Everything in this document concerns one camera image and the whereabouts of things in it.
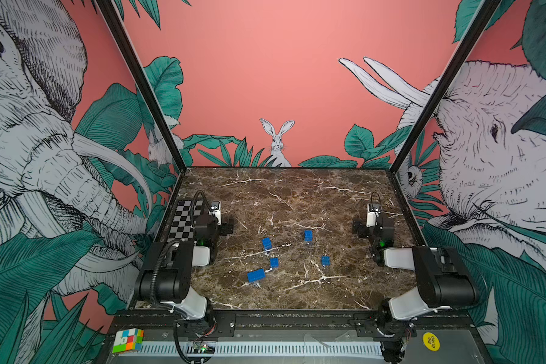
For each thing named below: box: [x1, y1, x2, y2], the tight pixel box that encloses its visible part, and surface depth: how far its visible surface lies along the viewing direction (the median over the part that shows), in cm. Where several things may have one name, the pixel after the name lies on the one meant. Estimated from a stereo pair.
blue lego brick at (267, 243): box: [262, 236, 273, 251], surface depth 94 cm
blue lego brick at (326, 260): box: [320, 255, 332, 267], surface depth 91 cm
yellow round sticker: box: [422, 332, 441, 352], surface depth 73 cm
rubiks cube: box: [112, 327, 145, 354], surface depth 69 cm
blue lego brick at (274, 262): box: [269, 257, 280, 268], surface depth 89 cm
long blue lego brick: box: [247, 268, 267, 283], surface depth 85 cm
